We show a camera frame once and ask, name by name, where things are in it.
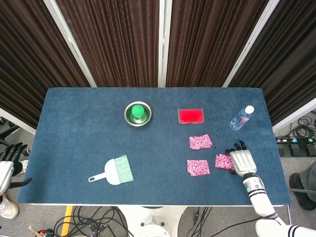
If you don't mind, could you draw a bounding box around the black trouser leg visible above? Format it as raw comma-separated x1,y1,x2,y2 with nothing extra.
13,160,23,176

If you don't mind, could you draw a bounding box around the pale green hand brush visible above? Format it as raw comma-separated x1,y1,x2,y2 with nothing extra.
88,154,134,186

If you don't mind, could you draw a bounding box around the yellow floor tape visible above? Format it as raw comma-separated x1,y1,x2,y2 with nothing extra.
61,205,74,235

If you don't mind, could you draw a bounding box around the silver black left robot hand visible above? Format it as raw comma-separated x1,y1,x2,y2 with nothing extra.
0,142,33,196

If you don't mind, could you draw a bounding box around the black coiled cable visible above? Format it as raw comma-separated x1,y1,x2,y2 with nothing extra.
295,113,316,139

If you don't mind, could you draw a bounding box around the clear plastic water bottle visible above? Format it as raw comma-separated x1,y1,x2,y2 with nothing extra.
229,105,255,131

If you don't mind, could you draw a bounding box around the red ink pad case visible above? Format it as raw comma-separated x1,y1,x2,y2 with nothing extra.
177,108,205,125

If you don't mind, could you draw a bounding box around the black shoe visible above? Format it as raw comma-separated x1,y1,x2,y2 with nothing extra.
288,172,316,211

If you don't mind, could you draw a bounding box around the blue fabric table cover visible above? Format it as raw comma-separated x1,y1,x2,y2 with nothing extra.
16,87,291,206

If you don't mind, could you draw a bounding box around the brown fabric partition panel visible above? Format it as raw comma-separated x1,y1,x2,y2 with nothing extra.
0,0,97,135
159,0,275,88
222,0,316,133
44,0,166,88

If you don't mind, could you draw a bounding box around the stainless steel bowl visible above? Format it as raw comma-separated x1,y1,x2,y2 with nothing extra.
124,101,152,128

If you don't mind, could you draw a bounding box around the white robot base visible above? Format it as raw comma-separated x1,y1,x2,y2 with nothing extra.
120,205,186,237

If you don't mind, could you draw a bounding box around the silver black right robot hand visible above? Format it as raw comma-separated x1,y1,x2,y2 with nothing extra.
224,140,257,177

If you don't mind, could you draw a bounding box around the black wheeled stand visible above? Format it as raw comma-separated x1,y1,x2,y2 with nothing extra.
0,124,31,157

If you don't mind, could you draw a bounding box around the green ball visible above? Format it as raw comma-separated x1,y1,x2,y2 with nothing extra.
130,105,146,119

